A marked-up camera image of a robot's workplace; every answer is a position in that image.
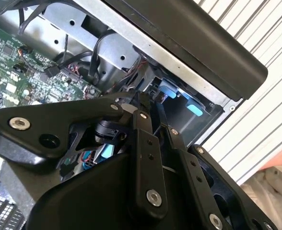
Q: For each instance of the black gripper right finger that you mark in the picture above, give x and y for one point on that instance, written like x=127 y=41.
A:
x=179 y=148

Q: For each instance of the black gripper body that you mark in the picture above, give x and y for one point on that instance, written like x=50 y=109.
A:
x=88 y=196

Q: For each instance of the hard disk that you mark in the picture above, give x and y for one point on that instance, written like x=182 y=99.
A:
x=167 y=92

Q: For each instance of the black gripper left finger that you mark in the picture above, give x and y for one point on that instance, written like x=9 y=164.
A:
x=59 y=115

